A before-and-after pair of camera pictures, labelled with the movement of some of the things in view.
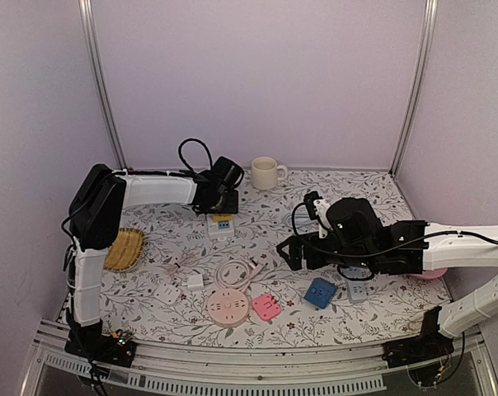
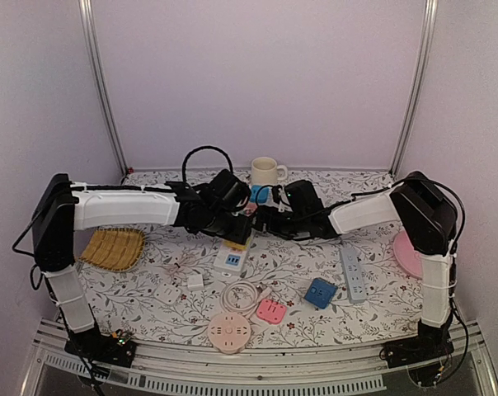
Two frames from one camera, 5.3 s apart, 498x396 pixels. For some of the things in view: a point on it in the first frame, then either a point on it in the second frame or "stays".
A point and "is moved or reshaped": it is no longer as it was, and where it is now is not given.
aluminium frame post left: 89,33 stays
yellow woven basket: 125,250 stays
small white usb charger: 195,281 stays
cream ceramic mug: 265,172 stays
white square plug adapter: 167,293 stays
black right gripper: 294,261 -> 272,227
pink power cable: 253,267 -> 259,294
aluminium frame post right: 420,85 stays
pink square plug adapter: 266,307 is moved or reshaped
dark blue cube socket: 321,293 stays
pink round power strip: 227,308 -> 229,332
